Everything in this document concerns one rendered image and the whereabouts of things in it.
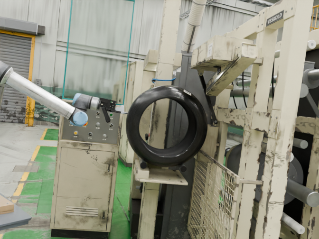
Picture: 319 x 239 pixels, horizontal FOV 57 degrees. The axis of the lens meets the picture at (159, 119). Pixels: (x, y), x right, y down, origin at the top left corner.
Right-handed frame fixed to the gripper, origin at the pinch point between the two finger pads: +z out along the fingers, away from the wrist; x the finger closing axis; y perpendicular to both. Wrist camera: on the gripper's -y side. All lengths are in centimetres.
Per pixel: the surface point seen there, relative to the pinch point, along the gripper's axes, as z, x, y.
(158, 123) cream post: 27.5, 26.7, -3.2
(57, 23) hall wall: -300, 884, 207
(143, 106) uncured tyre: 10.0, -12.0, 7.8
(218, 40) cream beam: 43, -35, 57
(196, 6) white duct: 39, 54, 104
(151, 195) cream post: 36, 27, -63
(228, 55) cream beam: 51, -35, 50
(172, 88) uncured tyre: 26.5, -9.9, 24.3
